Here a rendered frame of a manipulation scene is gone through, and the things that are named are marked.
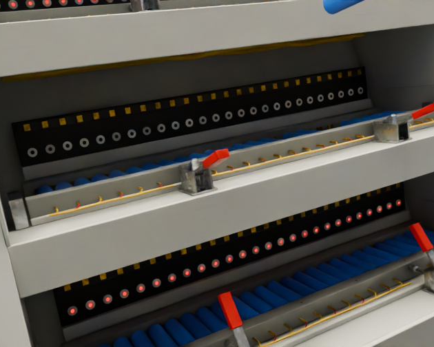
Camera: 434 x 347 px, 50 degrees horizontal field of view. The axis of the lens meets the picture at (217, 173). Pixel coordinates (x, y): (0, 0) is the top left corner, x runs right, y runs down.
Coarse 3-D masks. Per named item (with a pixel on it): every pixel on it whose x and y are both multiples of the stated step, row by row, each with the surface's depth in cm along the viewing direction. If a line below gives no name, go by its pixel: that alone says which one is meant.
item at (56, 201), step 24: (432, 120) 65; (264, 144) 55; (288, 144) 55; (312, 144) 56; (336, 144) 56; (168, 168) 48; (216, 168) 51; (48, 192) 45; (72, 192) 44; (96, 192) 45; (120, 192) 46; (144, 192) 46
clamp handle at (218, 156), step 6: (222, 150) 40; (210, 156) 41; (216, 156) 40; (222, 156) 40; (228, 156) 40; (192, 162) 46; (198, 162) 46; (204, 162) 42; (210, 162) 41; (216, 162) 41; (192, 168) 46; (198, 168) 44; (204, 168) 43; (198, 174) 46
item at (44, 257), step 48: (384, 96) 78; (432, 96) 70; (144, 144) 61; (192, 144) 64; (384, 144) 56; (432, 144) 57; (0, 192) 51; (240, 192) 46; (288, 192) 49; (336, 192) 51; (48, 240) 39; (96, 240) 40; (144, 240) 42; (192, 240) 44; (48, 288) 39
